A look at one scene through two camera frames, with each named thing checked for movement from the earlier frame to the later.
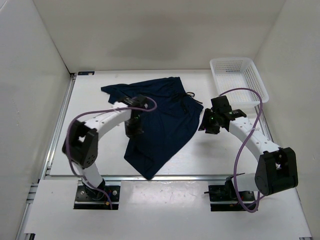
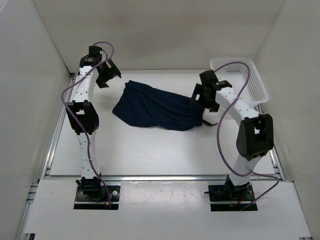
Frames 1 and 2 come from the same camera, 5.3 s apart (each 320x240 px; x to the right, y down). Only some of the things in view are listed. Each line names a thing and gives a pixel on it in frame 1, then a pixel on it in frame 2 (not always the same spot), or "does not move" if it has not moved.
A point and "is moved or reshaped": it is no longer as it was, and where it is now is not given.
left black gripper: (131, 133) → (112, 71)
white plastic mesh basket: (234, 73) does not move
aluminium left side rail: (21, 235) does not move
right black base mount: (224, 197) does not move
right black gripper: (205, 124) → (199, 90)
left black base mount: (87, 198) does not move
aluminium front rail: (138, 178) does not move
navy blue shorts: (170, 126) is moved or reshaped
